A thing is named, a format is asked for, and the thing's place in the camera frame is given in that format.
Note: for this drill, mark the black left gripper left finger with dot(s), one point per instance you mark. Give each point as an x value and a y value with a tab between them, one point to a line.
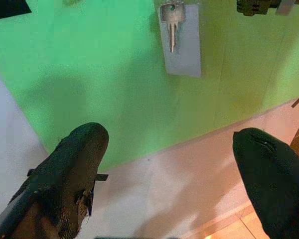
64	174

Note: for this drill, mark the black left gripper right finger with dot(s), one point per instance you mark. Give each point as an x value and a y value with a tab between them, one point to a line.
276	186

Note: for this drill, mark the silver key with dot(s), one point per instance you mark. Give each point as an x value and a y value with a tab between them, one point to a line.
173	17

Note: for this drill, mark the grey hook plate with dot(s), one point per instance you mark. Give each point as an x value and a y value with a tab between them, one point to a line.
187	54
285	7

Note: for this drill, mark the green board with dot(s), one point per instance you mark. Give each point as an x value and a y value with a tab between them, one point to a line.
102	74

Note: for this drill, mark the black tape strip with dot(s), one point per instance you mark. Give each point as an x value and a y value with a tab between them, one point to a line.
7	8

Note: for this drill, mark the black key fob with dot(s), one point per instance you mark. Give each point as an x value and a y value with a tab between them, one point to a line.
256	7

